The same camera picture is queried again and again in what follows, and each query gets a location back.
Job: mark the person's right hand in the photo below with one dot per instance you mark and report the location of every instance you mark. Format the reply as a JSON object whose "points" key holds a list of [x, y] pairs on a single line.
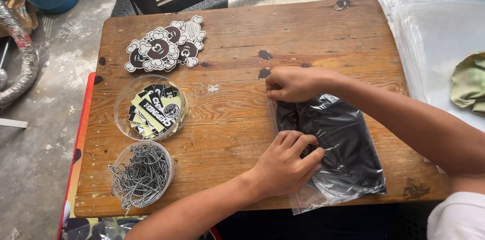
{"points": [[303, 83]]}

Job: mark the person's left hand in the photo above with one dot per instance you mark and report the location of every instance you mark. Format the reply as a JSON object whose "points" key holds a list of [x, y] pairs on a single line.
{"points": [[282, 170]]}

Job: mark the person's right fingers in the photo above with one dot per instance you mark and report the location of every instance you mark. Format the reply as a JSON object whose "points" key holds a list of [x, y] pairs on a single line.
{"points": [[276, 89]]}

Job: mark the clear zip plastic bag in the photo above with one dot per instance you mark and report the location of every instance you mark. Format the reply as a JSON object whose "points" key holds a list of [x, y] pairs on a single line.
{"points": [[326, 198]]}

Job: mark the folded black garment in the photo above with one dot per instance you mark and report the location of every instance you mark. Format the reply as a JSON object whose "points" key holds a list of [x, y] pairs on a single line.
{"points": [[348, 149]]}

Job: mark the pile of cartoon die-cut tags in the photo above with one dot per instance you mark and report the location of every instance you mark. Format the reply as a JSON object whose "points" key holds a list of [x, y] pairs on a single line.
{"points": [[161, 47]]}

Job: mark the pile of yellow black labels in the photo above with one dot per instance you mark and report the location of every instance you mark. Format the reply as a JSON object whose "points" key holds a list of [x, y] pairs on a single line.
{"points": [[155, 113]]}

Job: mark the clear round tub with labels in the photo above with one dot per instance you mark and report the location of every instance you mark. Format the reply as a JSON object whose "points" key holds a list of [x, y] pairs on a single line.
{"points": [[123, 113]]}

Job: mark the stack of clear plastic bags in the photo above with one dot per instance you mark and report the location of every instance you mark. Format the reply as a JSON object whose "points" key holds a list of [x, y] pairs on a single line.
{"points": [[428, 31]]}

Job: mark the crumpled green cloth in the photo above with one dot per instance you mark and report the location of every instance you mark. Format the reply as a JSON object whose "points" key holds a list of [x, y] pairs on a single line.
{"points": [[470, 83]]}

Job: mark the white shirt sleeve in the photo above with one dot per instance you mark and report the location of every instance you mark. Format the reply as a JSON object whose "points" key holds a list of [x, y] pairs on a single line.
{"points": [[460, 219]]}

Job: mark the white flat strip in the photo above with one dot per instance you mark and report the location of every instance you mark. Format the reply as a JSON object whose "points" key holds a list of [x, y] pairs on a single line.
{"points": [[13, 123]]}

